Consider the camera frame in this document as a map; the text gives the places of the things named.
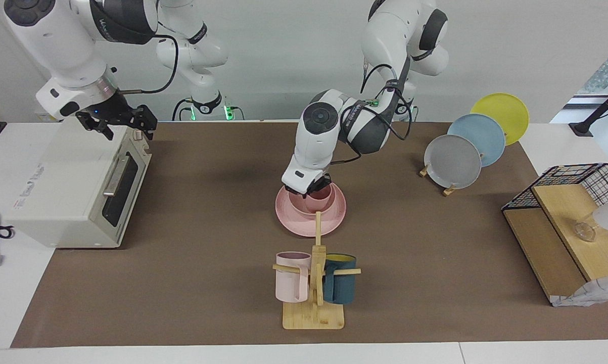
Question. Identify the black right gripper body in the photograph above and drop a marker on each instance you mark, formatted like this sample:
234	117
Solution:
114	114

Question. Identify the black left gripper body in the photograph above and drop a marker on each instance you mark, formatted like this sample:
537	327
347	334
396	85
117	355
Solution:
320	183

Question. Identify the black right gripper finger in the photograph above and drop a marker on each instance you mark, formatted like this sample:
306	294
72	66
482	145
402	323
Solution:
148	119
107	132

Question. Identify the pink cup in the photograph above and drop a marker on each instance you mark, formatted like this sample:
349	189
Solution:
320	199

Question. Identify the pink bowl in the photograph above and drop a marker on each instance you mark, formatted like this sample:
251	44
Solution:
298	206

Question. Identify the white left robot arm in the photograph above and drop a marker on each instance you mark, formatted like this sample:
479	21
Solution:
319	136

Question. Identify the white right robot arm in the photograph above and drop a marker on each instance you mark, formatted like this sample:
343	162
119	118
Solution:
56	45

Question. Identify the pink plate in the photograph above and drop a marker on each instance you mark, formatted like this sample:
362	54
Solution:
293	222

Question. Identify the beige toaster oven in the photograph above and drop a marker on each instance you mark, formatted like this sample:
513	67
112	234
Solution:
66	192

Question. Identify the pink mug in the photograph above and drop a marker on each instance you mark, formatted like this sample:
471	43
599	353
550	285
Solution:
291	283

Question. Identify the dark teal mug yellow inside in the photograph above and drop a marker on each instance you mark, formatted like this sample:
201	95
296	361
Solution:
341	288

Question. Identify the wooden plate rack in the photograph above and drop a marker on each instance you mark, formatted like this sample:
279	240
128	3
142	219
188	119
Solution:
449	191

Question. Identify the grey plate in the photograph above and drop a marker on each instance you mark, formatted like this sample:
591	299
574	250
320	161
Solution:
453	162

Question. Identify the wooden mug tree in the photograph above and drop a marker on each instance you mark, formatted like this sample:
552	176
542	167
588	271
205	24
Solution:
314	318

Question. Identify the brown table mat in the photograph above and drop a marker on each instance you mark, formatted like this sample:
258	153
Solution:
182	278

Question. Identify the light blue plate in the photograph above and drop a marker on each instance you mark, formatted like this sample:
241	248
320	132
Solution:
483	134

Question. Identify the yellow plate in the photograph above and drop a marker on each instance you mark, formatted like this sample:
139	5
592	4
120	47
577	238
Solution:
506	114

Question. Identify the clear wine glass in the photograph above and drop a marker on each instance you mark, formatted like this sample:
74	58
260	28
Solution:
586	230

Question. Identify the marble patterned board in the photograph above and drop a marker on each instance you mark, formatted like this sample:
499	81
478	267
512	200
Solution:
607	65

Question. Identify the black camera stand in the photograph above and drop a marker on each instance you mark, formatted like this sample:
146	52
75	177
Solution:
581	127

